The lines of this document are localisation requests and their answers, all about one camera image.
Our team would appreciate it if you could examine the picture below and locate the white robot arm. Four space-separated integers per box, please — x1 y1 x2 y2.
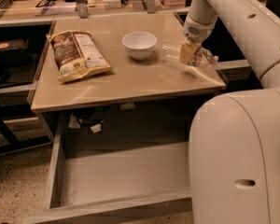
184 0 280 224

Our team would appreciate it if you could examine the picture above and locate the white ceramic bowl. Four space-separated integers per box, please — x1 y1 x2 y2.
122 32 157 61

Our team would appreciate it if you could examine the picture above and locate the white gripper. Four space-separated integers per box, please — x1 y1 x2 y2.
179 15 216 64

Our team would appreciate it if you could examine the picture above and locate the open grey wooden drawer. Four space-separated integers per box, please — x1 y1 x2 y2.
23 106 191 224

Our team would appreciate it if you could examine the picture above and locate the clear plastic water bottle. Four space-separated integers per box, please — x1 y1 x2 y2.
161 42 218 67

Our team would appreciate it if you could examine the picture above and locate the brown yellow chip bag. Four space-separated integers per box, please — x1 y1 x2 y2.
47 30 111 83

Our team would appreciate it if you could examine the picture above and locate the grey cabinet with counter top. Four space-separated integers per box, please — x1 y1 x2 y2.
31 12 225 137

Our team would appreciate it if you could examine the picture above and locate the black cable under counter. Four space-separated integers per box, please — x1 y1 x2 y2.
72 105 110 128

